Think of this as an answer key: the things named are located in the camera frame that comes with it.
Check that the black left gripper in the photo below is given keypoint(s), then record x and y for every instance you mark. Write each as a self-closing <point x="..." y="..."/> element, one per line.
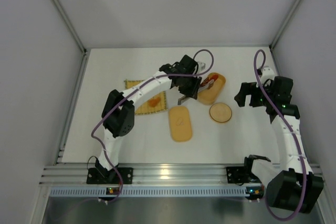
<point x="191" y="87"/>

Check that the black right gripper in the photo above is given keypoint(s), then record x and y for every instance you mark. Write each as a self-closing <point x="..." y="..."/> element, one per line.
<point x="248" y="94"/>

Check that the metal tongs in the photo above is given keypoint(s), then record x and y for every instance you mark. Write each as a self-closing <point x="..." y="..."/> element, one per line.
<point x="203" y="86"/>

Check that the beige oblong lunch box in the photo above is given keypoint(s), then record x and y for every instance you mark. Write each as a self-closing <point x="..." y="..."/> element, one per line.
<point x="208" y="97"/>

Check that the red sausage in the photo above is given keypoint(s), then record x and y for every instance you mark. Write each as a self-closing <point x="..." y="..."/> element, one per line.
<point x="211" y="78"/>

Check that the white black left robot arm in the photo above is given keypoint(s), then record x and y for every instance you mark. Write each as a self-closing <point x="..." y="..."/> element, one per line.
<point x="118" y="114"/>

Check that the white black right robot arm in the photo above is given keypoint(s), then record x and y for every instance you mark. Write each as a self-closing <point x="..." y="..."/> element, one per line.
<point x="294" y="186"/>

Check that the beige oblong lunch box lid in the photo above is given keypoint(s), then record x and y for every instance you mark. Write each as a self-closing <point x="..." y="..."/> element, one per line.
<point x="180" y="124"/>

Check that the round beige lid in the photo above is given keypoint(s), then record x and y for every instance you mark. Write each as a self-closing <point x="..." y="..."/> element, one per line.
<point x="220" y="112"/>

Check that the woven bamboo tray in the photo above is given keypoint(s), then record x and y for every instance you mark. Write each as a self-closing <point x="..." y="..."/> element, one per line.
<point x="144" y="109"/>

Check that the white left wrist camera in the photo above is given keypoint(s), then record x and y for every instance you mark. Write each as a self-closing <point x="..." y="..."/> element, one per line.
<point x="200" y="66"/>

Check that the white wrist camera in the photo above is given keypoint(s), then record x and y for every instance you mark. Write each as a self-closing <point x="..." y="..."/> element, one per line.
<point x="200" y="66"/>
<point x="265" y="73"/>

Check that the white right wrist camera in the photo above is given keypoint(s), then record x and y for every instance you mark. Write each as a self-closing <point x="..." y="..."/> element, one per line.
<point x="265" y="73"/>

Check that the right aluminium frame post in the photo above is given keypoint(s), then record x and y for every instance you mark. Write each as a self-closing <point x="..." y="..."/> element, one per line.
<point x="285" y="23"/>

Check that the aluminium frame post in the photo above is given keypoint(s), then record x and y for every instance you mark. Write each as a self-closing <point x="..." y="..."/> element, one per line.
<point x="285" y="23"/>
<point x="67" y="22"/>

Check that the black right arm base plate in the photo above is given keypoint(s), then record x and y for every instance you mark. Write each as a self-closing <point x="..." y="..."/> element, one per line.
<point x="238" y="175"/>

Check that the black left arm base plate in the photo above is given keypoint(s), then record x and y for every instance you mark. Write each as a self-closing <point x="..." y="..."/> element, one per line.
<point x="123" y="175"/>

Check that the aluminium mounting rail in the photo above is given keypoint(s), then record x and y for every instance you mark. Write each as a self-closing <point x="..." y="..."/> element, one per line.
<point x="75" y="174"/>

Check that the slotted grey cable duct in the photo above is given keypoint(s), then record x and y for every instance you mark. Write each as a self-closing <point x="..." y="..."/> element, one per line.
<point x="156" y="191"/>

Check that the left aluminium frame post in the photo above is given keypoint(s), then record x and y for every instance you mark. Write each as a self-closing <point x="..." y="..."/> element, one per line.
<point x="67" y="22"/>

